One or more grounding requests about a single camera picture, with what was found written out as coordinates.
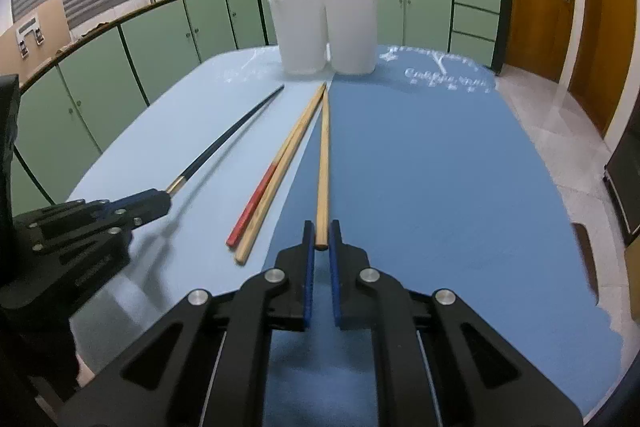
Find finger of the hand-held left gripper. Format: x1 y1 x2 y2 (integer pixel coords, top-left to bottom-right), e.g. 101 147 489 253
14 188 172 234
29 209 172 274

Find wooden chopstick red end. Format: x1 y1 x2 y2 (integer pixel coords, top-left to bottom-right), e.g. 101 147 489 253
226 87 323 249

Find blue printed table mat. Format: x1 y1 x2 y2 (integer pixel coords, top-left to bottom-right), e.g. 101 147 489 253
65 44 623 427

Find white device on cardboard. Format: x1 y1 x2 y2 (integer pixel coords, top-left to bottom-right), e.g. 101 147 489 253
16 18 45 58

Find black chopstick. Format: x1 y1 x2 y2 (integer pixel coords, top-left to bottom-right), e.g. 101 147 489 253
165 85 285 196

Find cardboard board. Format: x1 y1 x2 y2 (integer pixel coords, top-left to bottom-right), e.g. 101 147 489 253
0 0 73 75

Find black glass-door cabinet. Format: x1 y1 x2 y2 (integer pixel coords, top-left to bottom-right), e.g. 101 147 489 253
604 127 640 248

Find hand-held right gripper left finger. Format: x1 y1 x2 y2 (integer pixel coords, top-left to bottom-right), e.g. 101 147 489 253
57 220 317 427

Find green lower kitchen cabinets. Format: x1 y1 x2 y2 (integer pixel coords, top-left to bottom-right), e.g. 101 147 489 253
0 0 515 218

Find plain wooden chopstick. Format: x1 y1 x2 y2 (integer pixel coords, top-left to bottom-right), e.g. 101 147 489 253
315 83 331 251
235 82 327 266

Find white plastic utensil holder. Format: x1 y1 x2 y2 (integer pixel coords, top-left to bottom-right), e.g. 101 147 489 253
268 0 377 76

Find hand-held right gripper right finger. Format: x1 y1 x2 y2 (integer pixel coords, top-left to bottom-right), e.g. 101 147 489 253
328 219 586 427

